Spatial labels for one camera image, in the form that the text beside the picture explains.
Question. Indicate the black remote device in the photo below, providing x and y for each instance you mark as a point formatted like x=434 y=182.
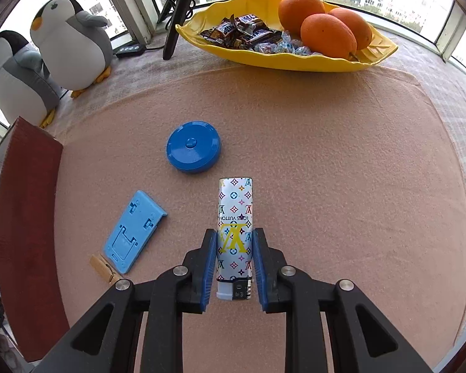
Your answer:
x=127 y=51

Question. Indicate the small plush penguin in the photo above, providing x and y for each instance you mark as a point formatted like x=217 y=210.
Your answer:
x=27 y=89

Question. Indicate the patterned lighter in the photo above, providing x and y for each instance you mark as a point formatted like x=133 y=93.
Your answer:
x=234 y=239

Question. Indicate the yellow leaf-shaped fruit tray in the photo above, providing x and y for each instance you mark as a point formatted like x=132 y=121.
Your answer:
x=380 y=48

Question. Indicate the blue plastic phone stand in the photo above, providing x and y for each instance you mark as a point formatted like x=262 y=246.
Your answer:
x=132 y=231

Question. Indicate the wooden clothespin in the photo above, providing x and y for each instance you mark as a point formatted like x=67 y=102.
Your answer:
x=104 y=269

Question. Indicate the wrapped candies pile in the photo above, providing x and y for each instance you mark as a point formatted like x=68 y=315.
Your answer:
x=250 y=33

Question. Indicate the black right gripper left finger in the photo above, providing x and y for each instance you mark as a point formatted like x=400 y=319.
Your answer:
x=138 y=325

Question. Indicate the orange fruit back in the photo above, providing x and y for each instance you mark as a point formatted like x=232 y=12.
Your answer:
x=292 y=13

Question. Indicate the orange fruit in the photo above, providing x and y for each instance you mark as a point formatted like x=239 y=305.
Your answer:
x=329 y=36
x=359 y=27
x=292 y=13

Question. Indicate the orange fruit middle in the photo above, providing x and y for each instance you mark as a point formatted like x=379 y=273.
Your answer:
x=359 y=27

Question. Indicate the red white cardboard box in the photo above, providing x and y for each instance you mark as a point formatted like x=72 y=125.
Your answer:
x=29 y=283

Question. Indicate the pink felt mat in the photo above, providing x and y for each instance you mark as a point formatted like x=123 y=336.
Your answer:
x=354 y=176

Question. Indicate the blue round tape measure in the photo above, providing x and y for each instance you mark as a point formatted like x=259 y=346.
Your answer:
x=194 y=147

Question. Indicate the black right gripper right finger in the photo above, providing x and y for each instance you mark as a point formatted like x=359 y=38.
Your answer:
x=329 y=327

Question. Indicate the large plush penguin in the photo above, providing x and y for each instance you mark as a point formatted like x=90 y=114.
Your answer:
x=73 y=44

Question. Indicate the orange fruit front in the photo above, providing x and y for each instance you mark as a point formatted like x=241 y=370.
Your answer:
x=329 y=36

